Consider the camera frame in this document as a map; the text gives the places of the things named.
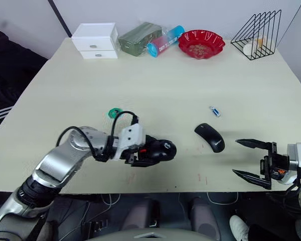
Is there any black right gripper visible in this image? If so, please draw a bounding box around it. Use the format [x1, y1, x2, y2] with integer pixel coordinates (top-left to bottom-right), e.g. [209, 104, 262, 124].
[232, 138, 290, 190]

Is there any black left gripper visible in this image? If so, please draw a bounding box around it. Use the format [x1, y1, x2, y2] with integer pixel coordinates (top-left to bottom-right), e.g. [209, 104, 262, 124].
[124, 135, 164, 169]

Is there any black mouse cover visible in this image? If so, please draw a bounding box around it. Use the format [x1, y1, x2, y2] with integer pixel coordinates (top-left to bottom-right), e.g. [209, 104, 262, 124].
[194, 123, 226, 154]

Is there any green battery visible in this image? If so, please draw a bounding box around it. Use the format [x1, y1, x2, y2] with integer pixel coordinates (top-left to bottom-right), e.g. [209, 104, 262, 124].
[108, 107, 123, 118]

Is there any blue usb receiver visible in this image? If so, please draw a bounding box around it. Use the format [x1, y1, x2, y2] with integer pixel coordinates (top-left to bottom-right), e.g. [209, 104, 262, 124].
[209, 105, 222, 118]

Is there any white shoe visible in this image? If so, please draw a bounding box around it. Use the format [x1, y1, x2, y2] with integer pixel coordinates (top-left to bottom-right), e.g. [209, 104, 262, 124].
[229, 214, 249, 241]

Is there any dark rounded shape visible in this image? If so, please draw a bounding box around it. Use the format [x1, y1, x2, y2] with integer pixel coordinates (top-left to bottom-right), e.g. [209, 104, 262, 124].
[188, 197, 221, 241]

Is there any grey robot torso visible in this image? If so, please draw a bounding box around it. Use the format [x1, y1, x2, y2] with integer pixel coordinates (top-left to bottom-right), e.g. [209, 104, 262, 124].
[84, 226, 219, 241]

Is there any blue and pink canister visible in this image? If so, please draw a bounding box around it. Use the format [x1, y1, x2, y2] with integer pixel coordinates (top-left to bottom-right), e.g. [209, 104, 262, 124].
[145, 25, 186, 58]

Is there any green box in plastic wrap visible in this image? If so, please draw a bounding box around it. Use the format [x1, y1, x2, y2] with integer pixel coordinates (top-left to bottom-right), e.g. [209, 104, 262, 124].
[117, 22, 164, 56]

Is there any red plastic bowl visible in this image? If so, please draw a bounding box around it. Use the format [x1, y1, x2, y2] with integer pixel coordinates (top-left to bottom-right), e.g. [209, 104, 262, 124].
[178, 29, 226, 60]

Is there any white two-drawer box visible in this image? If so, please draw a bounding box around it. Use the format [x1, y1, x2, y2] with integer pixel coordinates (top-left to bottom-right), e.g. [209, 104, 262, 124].
[71, 22, 119, 60]

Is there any person in black striped clothes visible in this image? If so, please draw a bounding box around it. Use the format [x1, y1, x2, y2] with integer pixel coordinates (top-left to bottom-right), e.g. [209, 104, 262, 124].
[0, 28, 50, 141]

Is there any black slanted pole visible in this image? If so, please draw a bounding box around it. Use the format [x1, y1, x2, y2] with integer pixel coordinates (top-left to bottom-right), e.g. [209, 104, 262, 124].
[47, 0, 73, 38]

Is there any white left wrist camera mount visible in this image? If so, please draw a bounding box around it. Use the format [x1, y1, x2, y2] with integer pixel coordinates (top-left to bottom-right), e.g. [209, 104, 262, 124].
[110, 123, 146, 161]

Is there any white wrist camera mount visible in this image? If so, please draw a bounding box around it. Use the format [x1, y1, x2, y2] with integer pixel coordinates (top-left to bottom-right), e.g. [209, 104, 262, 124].
[110, 123, 146, 161]
[275, 142, 301, 186]

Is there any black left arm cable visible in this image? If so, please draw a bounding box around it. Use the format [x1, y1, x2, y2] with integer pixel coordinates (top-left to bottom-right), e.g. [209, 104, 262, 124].
[56, 110, 138, 163]

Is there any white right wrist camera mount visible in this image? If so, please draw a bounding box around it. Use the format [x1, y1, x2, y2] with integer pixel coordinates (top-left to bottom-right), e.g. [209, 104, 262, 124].
[275, 142, 301, 186]

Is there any black wire file rack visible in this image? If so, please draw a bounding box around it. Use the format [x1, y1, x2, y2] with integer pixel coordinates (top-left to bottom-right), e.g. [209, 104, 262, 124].
[230, 9, 282, 61]

